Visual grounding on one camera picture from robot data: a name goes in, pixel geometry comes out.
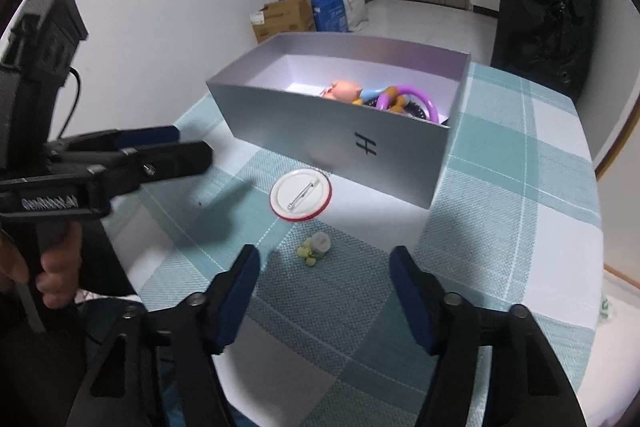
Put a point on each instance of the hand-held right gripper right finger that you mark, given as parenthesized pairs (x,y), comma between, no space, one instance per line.
(410,302)

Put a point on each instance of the blue box with bag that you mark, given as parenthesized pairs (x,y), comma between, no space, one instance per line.
(330,14)

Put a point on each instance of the silver cardboard box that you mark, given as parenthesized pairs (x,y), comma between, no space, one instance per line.
(310,132)

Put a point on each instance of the small white charm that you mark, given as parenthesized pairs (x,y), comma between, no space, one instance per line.
(320,243)

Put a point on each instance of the round white pin badge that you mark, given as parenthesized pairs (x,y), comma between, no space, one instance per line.
(300,207)

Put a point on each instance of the teal checked tablecloth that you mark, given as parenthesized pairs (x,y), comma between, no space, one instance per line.
(350,332)

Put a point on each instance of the person's left hand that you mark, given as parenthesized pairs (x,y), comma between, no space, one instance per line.
(60,277)

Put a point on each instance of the brown cardboard box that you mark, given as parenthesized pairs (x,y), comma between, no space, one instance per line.
(285,19)

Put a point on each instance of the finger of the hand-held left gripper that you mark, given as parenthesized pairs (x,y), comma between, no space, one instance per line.
(150,136)
(170,162)

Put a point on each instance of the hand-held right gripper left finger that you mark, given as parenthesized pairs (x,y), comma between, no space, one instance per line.
(240,299)

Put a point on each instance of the black backpack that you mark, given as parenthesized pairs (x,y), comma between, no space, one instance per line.
(545,7)

